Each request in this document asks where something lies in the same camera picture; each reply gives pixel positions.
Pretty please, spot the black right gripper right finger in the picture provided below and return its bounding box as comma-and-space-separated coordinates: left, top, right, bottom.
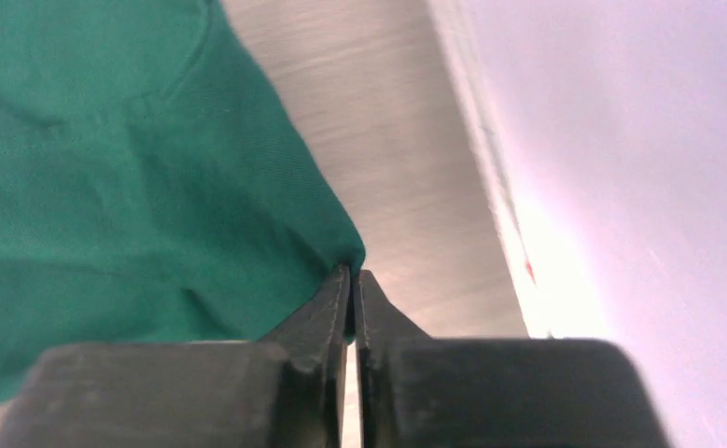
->
356, 271, 669, 447

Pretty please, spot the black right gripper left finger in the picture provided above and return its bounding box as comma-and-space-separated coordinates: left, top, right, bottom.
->
0, 266, 351, 447

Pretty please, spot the green surgical drape cloth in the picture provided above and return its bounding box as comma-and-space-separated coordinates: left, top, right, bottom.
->
0, 1, 365, 403

